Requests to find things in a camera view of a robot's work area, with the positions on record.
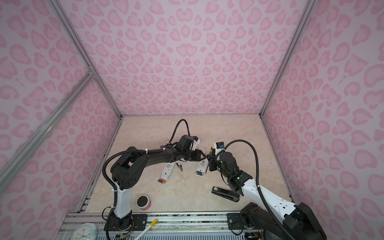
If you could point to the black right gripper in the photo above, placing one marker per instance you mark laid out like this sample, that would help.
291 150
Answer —
212 162

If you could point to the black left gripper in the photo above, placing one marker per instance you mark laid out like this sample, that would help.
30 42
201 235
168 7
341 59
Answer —
198 155

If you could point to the white remote control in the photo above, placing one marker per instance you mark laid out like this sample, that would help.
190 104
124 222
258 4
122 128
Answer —
166 173
202 168

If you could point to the black yellow handled screwdriver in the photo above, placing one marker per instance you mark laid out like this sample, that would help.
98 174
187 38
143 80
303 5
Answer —
212 153

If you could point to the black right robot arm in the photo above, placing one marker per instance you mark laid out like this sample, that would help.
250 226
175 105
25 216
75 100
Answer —
283 219

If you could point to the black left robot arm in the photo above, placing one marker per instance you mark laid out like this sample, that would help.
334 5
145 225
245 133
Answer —
123 171

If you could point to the black stapler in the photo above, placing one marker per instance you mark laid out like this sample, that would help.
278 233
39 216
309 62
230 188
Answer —
226 194

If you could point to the pink black tape roll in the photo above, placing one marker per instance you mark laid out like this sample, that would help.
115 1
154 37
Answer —
144 202

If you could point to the yellow capped white marker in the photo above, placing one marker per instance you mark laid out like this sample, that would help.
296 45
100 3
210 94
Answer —
146 229

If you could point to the white analog clock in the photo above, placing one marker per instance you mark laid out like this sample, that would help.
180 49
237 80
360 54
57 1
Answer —
87 231

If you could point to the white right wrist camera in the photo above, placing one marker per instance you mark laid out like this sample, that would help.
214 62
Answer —
220 146

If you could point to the aluminium rail base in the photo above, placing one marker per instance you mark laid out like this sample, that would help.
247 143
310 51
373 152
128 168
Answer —
170 226

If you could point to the aluminium frame strut left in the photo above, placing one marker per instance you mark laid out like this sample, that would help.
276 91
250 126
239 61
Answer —
20 159

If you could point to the aluminium frame strut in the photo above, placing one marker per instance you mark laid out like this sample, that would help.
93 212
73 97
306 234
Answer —
307 13
20 159

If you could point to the aluminium frame strut right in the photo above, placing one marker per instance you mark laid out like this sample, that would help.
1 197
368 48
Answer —
307 13

